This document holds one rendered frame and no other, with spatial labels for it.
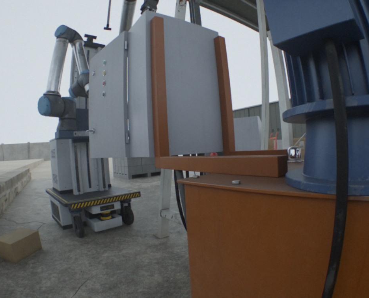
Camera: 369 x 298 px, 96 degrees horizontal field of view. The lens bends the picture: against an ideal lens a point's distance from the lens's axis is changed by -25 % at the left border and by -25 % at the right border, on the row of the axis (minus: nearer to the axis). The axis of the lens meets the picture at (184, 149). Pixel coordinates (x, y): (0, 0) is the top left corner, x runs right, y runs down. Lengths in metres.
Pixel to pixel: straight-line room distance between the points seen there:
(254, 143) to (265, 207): 3.70
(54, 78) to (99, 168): 0.91
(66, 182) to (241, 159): 1.87
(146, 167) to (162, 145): 4.87
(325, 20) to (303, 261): 0.30
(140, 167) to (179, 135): 4.71
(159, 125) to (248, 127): 3.37
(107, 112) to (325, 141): 0.98
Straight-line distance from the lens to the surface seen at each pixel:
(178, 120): 0.85
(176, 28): 1.00
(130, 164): 5.41
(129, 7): 1.42
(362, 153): 0.30
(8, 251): 1.63
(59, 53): 1.83
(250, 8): 7.45
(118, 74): 1.06
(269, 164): 0.43
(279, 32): 0.29
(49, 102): 1.71
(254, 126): 4.03
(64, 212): 1.95
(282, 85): 3.82
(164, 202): 1.60
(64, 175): 2.15
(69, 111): 1.83
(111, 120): 1.06
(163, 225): 1.68
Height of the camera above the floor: 0.67
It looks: level
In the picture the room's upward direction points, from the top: 3 degrees counter-clockwise
